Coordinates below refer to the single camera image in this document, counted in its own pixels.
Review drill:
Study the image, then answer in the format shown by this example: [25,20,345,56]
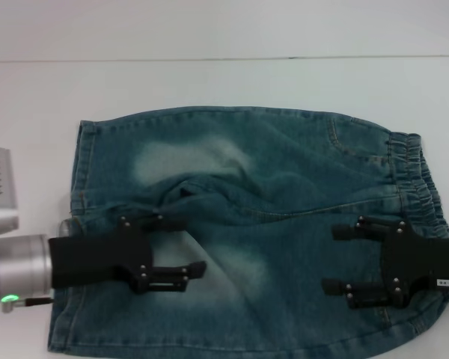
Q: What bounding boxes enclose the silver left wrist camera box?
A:
[0,146,20,239]

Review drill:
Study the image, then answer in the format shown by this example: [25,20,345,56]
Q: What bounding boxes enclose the blue denim shorts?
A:
[46,105,449,359]

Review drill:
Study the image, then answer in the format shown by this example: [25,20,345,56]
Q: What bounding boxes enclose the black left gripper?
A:
[47,214,208,295]

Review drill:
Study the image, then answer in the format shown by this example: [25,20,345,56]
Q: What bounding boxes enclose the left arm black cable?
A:
[0,294,55,314]

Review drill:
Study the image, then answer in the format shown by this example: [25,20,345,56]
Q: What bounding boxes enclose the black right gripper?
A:
[320,215,449,310]

